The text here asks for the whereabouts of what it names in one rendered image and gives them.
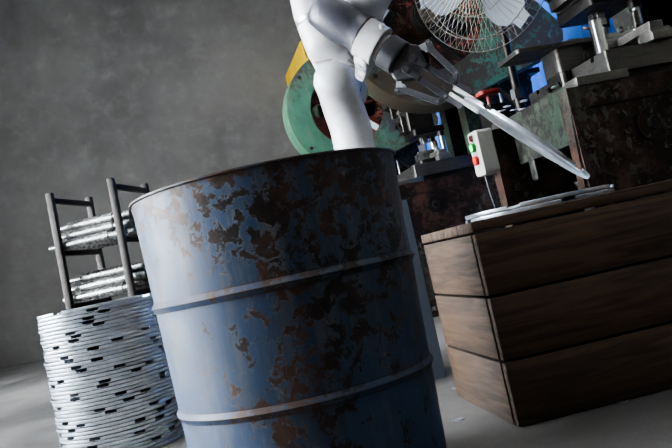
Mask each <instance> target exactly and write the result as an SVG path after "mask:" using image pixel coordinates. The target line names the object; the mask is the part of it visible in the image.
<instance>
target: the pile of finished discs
mask: <svg viewBox="0 0 672 448"><path fill-rule="evenodd" d="M610 192H615V189H614V184H612V185H610V184H607V185H601V186H596V187H591V188H586V189H581V190H576V191H571V192H566V193H562V194H557V195H553V196H548V197H543V198H539V199H534V200H530V201H526V202H521V203H519V204H518V205H514V206H511V207H508V208H506V206H504V207H500V208H496V209H491V210H487V211H483V212H479V213H475V214H472V215H468V216H465V219H466V220H467V221H465V222H466V223H470V222H474V221H479V220H484V219H488V218H493V217H498V216H502V215H507V214H512V213H516V212H521V211H526V210H530V209H535V208H540V207H545V206H549V205H554V204H559V203H563V202H568V201H573V200H577V199H582V198H587V197H591V196H596V195H601V194H605V193H610ZM572 198H573V199H572ZM468 220H470V221H468Z"/></svg>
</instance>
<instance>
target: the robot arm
mask: <svg viewBox="0 0 672 448"><path fill-rule="evenodd" d="M290 1H291V6H292V11H293V17H294V20H295V22H296V25H297V29H298V32H299V34H300V37H301V40H302V42H303V45H304V48H305V50H306V53H307V55H308V57H309V59H310V60H311V62H312V64H313V66H314V68H315V70H316V72H315V74H314V87H315V89H316V92H317V94H318V97H319V101H320V104H321V107H322V110H323V113H324V116H325V119H326V122H327V124H328V127H329V130H330V133H331V138H332V142H333V147H334V150H340V149H351V148H366V147H376V144H375V140H374V135H373V131H372V126H371V122H370V119H369V116H368V113H367V110H366V107H365V105H364V102H365V101H366V99H367V95H368V87H367V85H366V82H365V79H366V78H367V77H369V76H370V75H371V74H372V73H373V72H374V71H375V70H376V69H377V67H379V68H381V69H382V70H384V71H385V72H387V73H389V74H390V75H392V77H393V78H394V80H395V81H396V88H395V92H396V93H397V94H398V95H409V96H412V97H415V98H418V99H421V100H423V101H426V102H429V103H432V104H434V105H437V106H440V105H441V104H442V103H444V102H446V101H447V102H449V103H451V104H452V105H454V106H455V107H457V108H460V109H461V107H462V106H463V105H464V106H466V107H467V108H469V109H470V110H472V111H473V112H475V113H477V114H479V113H480V110H479V109H477V108H476V107H474V106H473V105H471V104H469V103H468V102H466V101H465V100H463V99H462V98H460V97H459V96H457V95H455V94H454V93H452V92H450V93H449V95H448V94H447V93H446V92H444V91H443V90H441V89H440V88H438V87H437V86H435V85H434V84H432V83H431V82H429V81H428V80H426V79H425V78H423V77H422V76H420V73H421V71H422V70H425V71H427V72H429V73H431V74H433V75H434V76H436V77H438V78H440V79H442V80H443V81H445V82H447V83H449V84H451V85H452V86H454V87H453V90H454V91H456V92H457V93H459V94H461V95H462V96H464V97H466V96H469V97H471V98H474V99H476V100H478V99H477V98H475V97H473V96H472V95H470V93H471V92H472V90H471V89H470V88H469V87H467V86H466V85H464V84H462V83H460V82H459V76H460V73H459V71H458V70H457V69H456V68H455V67H454V66H453V65H452V64H451V63H450V62H449V61H448V60H446V59H445V58H444V57H443V56H442V55H441V54H440V53H439V52H438V51H437V50H436V49H435V48H434V46H433V44H432V42H431V41H430V40H429V39H427V40H426V41H425V42H424V43H422V44H420V45H416V44H410V43H408V42H407V41H405V40H403V39H402V38H400V37H399V36H397V35H391V34H392V29H391V28H390V27H388V26H386V25H385V24H384V23H382V21H383V17H384V15H385V13H386V11H387V9H388V7H389V5H390V3H391V1H392V0H290ZM421 50H424V51H425V52H427V53H428V52H430V53H431V54H432V55H433V56H434V57H435V58H436V59H437V60H438V61H439V62H440V63H441V64H442V65H443V66H444V67H445V68H446V69H447V70H448V71H450V72H451V73H452V74H453V77H450V76H449V75H447V74H445V73H443V72H441V71H440V70H438V69H436V68H434V67H432V66H431V65H429V64H428V63H426V62H425V59H424V56H423V54H422V51H421ZM353 55H354V56H353ZM414 80H416V81H417V82H419V83H420V84H422V85H423V86H425V87H426V88H428V89H429V90H431V91H432V92H434V93H435V94H437V95H438V96H440V97H439V98H435V97H432V96H429V95H427V94H424V93H421V92H418V91H416V90H413V89H410V88H406V85H405V84H402V82H405V81H414ZM478 101H480V100H478ZM480 102H482V101H480ZM482 103H483V102H482ZM483 104H484V103H483Z"/></svg>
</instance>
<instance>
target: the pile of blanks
mask: <svg viewBox="0 0 672 448"><path fill-rule="evenodd" d="M151 299H152V300H151ZM149 303H150V304H149ZM144 304H145V305H144ZM140 305H141V306H140ZM153 305H154V302H153V298H152V296H148V297H143V298H138V299H133V300H129V301H124V302H119V303H114V304H110V305H105V306H100V307H97V308H93V309H88V310H82V311H77V312H73V313H68V314H63V315H59V316H55V317H50V318H46V319H41V320H38V323H39V324H38V327H39V328H38V329H39V331H38V333H39V334H41V335H40V337H41V338H40V340H41V341H42V342H40V343H41V345H42V347H43V348H44V349H43V351H44V352H43V355H44V359H45V362H46V363H44V366H45V367H46V373H47V376H48V384H49V388H50V392H51V395H52V396H51V398H52V399H51V400H50V402H51V403H52V405H53V408H54V410H53V413H54V414H55V416H56V417H55V420H56V421H55V424H56V425H57V428H56V430H57V432H58V435H59V442H60V443H59V446H60V448H159V447H162V446H164V445H167V444H169V443H171V442H173V441H175V440H177V439H178V438H180V437H181V436H182V435H183V434H184V430H183V426H182V422H181V421H180V420H179V419H178V418H177V412H178V405H177V400H176V396H175V392H174V387H173V383H172V379H171V375H170V370H169V366H168V362H167V358H166V353H165V349H164V345H163V340H162V336H161V332H160V328H159V323H158V319H157V315H155V314H154V313H153V312H152V311H151V310H152V307H153ZM135 306H136V307H135ZM130 307H131V308H130ZM126 308H127V309H126ZM121 309H122V310H121ZM112 311H113V312H112ZM107 312H108V313H107ZM103 313H104V314H103ZM98 314H99V315H98ZM93 315H94V316H93ZM89 316H90V317H89ZM84 317H85V318H84ZM79 318H81V319H79ZM133 318H134V319H133ZM75 319H76V320H75ZM128 319H129V320H128ZM70 320H71V321H70ZM65 321H67V322H65ZM61 322H62V323H61ZM56 323H57V324H56ZM127 323H128V324H127ZM51 324H53V325H51ZM47 325H48V326H47ZM42 326H44V327H42ZM131 326H132V327H131ZM147 326H149V327H147ZM41 330H42V331H41ZM49 336H51V337H49ZM48 340H50V341H48ZM53 343H55V344H53ZM52 392H54V393H52ZM56 418H57V419H56Z"/></svg>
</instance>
